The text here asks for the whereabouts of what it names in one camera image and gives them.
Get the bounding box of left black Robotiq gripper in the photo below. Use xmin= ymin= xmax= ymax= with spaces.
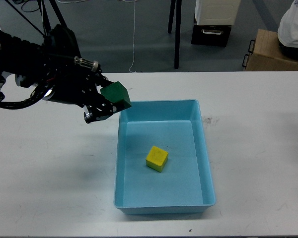
xmin=43 ymin=57 xmax=117 ymax=124

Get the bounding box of green block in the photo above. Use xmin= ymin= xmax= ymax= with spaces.
xmin=100 ymin=81 xmax=132 ymax=113

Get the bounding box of yellow block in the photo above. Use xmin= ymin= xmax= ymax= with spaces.
xmin=146 ymin=146 xmax=168 ymax=173

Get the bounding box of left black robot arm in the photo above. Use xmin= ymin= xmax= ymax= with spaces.
xmin=0 ymin=25 xmax=124 ymax=123

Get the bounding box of light blue plastic box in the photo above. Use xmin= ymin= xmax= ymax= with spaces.
xmin=114 ymin=100 xmax=216 ymax=214

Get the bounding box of black table leg pair left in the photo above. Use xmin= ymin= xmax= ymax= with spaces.
xmin=39 ymin=0 xmax=68 ymax=33

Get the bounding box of black table leg pair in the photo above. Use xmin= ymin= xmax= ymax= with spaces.
xmin=167 ymin=0 xmax=182 ymax=69
xmin=39 ymin=0 xmax=68 ymax=33

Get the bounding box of black table leg pair right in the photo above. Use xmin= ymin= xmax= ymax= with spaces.
xmin=167 ymin=0 xmax=182 ymax=69

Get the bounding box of white plastic container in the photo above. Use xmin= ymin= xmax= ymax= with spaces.
xmin=194 ymin=0 xmax=241 ymax=26

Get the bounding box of seated person white shirt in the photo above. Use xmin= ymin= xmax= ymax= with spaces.
xmin=277 ymin=0 xmax=298 ymax=60

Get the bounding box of white hanging cable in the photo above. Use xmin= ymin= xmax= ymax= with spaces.
xmin=57 ymin=0 xmax=142 ymax=73

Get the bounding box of black storage box with handle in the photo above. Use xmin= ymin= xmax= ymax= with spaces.
xmin=191 ymin=20 xmax=232 ymax=47

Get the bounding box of cardboard box with handles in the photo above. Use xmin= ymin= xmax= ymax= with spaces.
xmin=242 ymin=29 xmax=298 ymax=71

